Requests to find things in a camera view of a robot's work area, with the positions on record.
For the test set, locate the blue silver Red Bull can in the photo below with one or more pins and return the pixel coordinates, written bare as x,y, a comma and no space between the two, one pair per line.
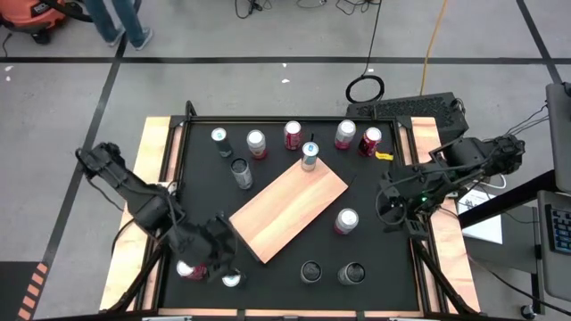
309,156

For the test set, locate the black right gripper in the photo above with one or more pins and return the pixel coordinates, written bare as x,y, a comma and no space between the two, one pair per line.
415,209

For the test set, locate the grey monitor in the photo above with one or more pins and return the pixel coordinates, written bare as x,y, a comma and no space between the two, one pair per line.
560,134

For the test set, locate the wooden shelf with black frame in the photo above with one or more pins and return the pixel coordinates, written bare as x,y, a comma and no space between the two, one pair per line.
285,209

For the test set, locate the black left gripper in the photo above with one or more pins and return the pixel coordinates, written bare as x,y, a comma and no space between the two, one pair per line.
207,245

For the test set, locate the person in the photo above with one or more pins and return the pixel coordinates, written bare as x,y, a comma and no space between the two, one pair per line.
129,22

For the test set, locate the white paper sheet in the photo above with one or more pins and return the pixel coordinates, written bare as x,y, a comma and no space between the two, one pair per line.
484,214

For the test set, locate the yellow tag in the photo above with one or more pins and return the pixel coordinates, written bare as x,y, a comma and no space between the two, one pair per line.
384,156

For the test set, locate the black caster wheel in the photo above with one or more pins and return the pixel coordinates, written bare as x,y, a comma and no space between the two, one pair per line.
528,310

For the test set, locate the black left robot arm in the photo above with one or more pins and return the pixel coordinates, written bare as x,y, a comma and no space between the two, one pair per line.
134,196

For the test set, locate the black mat with orange stripes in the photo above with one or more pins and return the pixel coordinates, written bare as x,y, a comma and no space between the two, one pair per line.
13,285

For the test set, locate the orange shop vacuum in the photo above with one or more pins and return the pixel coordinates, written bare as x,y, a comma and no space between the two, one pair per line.
31,15

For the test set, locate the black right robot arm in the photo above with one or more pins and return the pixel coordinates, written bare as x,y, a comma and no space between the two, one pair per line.
473,156

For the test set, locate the black keyboard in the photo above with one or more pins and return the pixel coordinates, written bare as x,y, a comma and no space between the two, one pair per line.
560,229

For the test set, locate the white pink Spindrift can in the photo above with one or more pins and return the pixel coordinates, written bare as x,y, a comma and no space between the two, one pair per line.
346,221
257,143
345,134

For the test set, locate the red Coca-Cola can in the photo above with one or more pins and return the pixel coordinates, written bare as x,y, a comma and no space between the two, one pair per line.
189,271
292,134
369,141

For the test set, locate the grey computer cart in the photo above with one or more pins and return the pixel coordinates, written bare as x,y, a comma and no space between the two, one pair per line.
513,249

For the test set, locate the black perforated computer case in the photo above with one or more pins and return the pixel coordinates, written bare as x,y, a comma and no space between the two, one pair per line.
410,109

